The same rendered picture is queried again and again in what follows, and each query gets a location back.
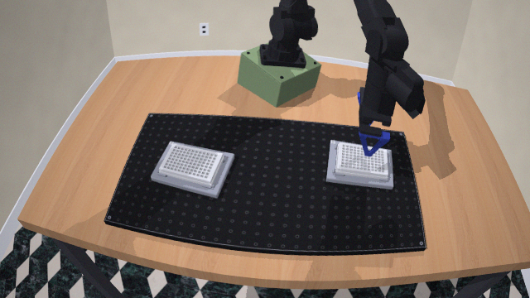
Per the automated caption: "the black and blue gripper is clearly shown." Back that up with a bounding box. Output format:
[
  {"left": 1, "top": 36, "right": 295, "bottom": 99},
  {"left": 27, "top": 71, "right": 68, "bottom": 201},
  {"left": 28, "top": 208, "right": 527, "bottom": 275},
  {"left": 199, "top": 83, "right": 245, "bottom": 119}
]
[{"left": 357, "top": 79, "right": 392, "bottom": 156}]

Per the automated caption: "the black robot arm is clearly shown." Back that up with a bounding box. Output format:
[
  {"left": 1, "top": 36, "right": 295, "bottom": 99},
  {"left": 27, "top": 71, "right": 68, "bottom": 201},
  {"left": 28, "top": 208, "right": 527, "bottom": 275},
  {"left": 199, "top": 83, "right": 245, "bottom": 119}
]
[{"left": 259, "top": 0, "right": 426, "bottom": 119}]

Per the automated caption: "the white well plate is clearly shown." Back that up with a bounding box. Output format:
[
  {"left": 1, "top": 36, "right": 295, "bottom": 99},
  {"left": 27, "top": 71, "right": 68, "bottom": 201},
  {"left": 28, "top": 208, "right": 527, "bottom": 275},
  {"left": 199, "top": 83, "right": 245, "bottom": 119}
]
[
  {"left": 335, "top": 142, "right": 388, "bottom": 180},
  {"left": 159, "top": 144, "right": 224, "bottom": 187}
]

